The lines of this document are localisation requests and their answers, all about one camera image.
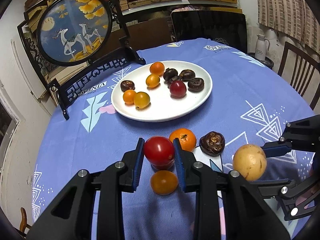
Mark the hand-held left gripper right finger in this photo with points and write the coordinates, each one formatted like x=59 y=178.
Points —
x=179 y=165

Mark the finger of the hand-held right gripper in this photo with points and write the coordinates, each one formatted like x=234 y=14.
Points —
x=277 y=150
x=270 y=188

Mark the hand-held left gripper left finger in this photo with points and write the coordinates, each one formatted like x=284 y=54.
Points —
x=138 y=165

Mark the red tomato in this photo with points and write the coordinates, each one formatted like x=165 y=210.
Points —
x=162 y=167
x=159 y=150

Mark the large orange tangerine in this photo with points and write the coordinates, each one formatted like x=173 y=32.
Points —
x=182 y=140

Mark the yellow passion fruit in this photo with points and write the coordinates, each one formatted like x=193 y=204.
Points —
x=249 y=162

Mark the white round plate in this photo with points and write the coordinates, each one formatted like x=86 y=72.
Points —
x=160 y=110

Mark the yellow tomato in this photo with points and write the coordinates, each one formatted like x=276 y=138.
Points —
x=152 y=80

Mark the blue printed tablecloth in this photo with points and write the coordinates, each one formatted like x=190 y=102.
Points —
x=225 y=100

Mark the small round side table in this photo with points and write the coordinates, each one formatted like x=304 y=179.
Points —
x=269 y=63

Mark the wooden chair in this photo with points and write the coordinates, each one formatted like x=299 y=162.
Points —
x=23 y=220
x=287 y=55

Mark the white thermos jug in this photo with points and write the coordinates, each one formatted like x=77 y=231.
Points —
x=262 y=47

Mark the brown cardboard box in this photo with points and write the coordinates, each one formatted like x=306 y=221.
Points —
x=150 y=30

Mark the black chair back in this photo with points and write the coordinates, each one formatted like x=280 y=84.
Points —
x=207 y=27

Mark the window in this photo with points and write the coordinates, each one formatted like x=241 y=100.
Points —
x=5 y=120

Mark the checkered curtain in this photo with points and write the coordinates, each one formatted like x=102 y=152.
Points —
x=282 y=7

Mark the round deer painting table screen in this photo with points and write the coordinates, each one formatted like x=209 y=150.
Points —
x=70 y=30

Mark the pink cloth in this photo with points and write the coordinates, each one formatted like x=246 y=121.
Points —
x=183 y=8

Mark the stack of brown boxes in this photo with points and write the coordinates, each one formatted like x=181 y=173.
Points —
x=32 y=17

